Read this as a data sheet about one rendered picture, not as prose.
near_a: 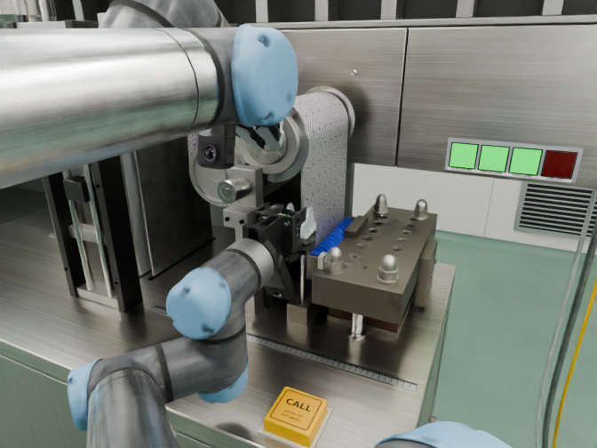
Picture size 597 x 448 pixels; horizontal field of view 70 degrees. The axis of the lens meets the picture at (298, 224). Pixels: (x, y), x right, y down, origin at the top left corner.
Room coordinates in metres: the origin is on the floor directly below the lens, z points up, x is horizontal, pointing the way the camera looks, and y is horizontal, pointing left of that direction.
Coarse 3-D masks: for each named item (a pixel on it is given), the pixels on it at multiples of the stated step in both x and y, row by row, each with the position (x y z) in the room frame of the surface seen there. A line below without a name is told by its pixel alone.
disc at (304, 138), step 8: (296, 112) 0.72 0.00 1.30; (296, 120) 0.72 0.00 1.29; (304, 128) 0.71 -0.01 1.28; (304, 136) 0.71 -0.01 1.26; (304, 144) 0.71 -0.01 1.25; (240, 152) 0.77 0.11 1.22; (304, 152) 0.71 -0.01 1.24; (296, 160) 0.72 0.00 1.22; (304, 160) 0.71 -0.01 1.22; (296, 168) 0.72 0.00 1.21; (264, 176) 0.75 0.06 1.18; (272, 176) 0.74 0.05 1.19; (280, 176) 0.73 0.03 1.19; (288, 176) 0.73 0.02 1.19
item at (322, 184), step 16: (336, 160) 0.87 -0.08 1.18; (304, 176) 0.72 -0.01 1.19; (320, 176) 0.79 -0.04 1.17; (336, 176) 0.87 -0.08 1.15; (304, 192) 0.72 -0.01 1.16; (320, 192) 0.79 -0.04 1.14; (336, 192) 0.88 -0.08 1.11; (320, 208) 0.79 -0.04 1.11; (336, 208) 0.88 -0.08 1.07; (320, 224) 0.80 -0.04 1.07; (336, 224) 0.88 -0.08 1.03; (320, 240) 0.80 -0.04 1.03; (304, 256) 0.72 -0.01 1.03
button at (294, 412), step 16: (288, 400) 0.48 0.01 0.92; (304, 400) 0.48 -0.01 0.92; (320, 400) 0.48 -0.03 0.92; (272, 416) 0.45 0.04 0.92; (288, 416) 0.45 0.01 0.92; (304, 416) 0.45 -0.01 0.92; (320, 416) 0.45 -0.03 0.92; (272, 432) 0.44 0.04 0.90; (288, 432) 0.43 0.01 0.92; (304, 432) 0.42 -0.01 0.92
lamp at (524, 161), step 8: (520, 152) 0.86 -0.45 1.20; (528, 152) 0.85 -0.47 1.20; (536, 152) 0.85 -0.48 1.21; (512, 160) 0.87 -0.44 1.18; (520, 160) 0.86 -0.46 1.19; (528, 160) 0.85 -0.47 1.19; (536, 160) 0.85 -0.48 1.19; (512, 168) 0.86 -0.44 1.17; (520, 168) 0.86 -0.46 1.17; (528, 168) 0.85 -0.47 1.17; (536, 168) 0.85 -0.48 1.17
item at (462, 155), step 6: (456, 144) 0.91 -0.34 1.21; (462, 144) 0.91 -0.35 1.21; (456, 150) 0.91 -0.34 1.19; (462, 150) 0.91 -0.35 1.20; (468, 150) 0.90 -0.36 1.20; (474, 150) 0.90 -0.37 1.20; (450, 156) 0.92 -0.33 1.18; (456, 156) 0.91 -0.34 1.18; (462, 156) 0.91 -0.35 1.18; (468, 156) 0.90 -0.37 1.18; (474, 156) 0.90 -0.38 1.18; (450, 162) 0.92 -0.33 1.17; (456, 162) 0.91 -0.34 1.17; (462, 162) 0.91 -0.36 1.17; (468, 162) 0.90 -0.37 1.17
